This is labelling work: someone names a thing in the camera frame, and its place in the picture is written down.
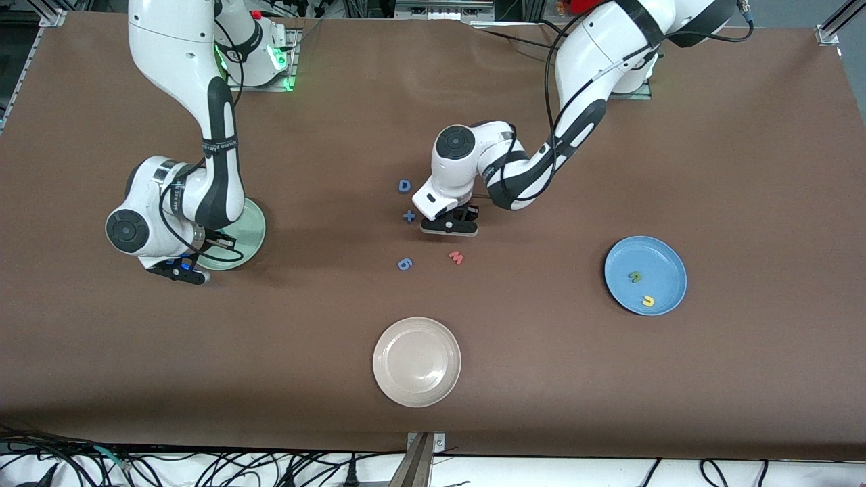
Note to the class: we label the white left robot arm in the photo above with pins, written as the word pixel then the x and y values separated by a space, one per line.
pixel 609 40

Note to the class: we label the mint green plate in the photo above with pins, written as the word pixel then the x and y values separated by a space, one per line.
pixel 252 230

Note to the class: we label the metal corner bracket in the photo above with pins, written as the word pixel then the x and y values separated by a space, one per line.
pixel 54 17

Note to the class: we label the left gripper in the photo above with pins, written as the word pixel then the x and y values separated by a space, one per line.
pixel 467 214

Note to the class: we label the red box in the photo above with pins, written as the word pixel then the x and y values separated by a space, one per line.
pixel 578 5

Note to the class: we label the beige plate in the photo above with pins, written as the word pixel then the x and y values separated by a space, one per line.
pixel 417 362

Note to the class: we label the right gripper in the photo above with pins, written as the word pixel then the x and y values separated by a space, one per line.
pixel 218 239

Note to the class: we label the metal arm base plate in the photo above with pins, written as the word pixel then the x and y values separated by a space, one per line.
pixel 643 95
pixel 295 61

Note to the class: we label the blue number six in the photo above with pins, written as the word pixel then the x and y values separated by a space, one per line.
pixel 401 264

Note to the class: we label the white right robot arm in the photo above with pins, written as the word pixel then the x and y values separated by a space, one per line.
pixel 169 40

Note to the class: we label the brown table cover sheet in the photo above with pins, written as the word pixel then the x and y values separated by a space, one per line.
pixel 541 379

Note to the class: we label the metal table edge bracket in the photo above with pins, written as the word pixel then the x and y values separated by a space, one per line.
pixel 419 460

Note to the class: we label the aluminium frame profile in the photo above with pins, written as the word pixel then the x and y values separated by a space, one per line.
pixel 440 10

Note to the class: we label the blue plate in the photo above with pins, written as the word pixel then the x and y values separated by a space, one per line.
pixel 659 260

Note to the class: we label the pink letter w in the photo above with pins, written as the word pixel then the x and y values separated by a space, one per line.
pixel 456 258

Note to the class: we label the aluminium table side rail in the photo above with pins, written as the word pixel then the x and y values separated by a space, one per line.
pixel 20 74

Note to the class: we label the aluminium corner profile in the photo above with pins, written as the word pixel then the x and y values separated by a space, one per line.
pixel 829 32

